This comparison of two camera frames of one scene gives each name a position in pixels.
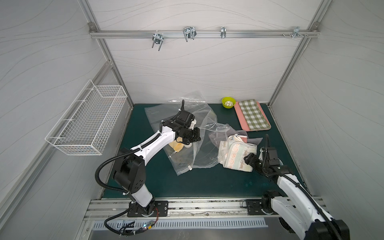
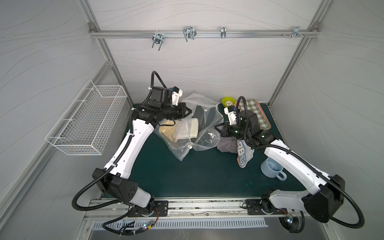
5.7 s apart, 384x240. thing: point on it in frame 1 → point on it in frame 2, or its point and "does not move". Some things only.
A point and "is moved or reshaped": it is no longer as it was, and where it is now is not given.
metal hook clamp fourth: x=296 y=32 does not move
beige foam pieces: x=177 y=146 is moved or reshaped
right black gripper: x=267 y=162 → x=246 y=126
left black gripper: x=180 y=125 → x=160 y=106
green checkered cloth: x=256 y=119 does not move
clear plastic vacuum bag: x=202 y=153 is moved or reshaped
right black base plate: x=254 y=207 does not move
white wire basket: x=86 y=126 does not move
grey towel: x=223 y=133 is moved or reshaped
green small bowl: x=228 y=102 does not move
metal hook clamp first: x=157 y=38 does not move
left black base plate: x=160 y=209 does not move
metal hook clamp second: x=189 y=32 does not move
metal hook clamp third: x=223 y=32 does not move
